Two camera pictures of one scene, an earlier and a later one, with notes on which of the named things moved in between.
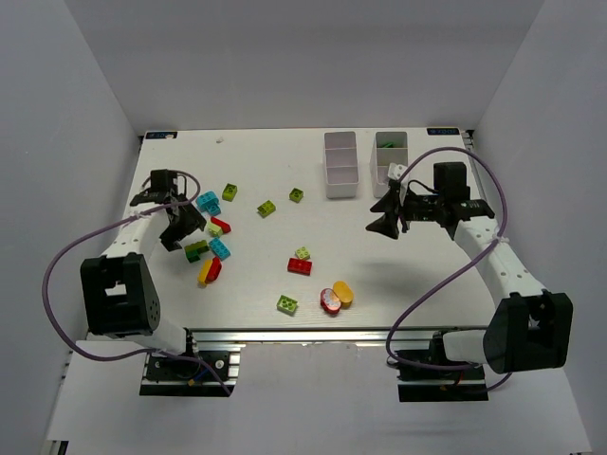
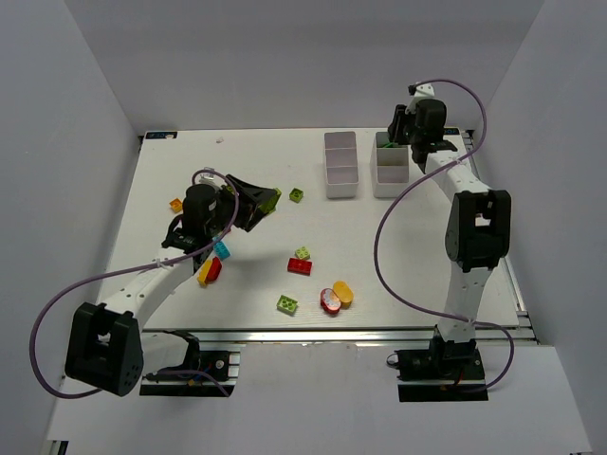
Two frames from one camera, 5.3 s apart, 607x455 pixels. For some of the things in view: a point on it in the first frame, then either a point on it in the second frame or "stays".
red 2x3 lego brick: [298, 265] stays
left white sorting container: [340, 161] stays
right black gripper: [404, 211] to [397, 129]
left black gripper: [179, 223] to [235, 204]
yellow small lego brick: [203, 272] stays
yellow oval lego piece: [343, 292] stays
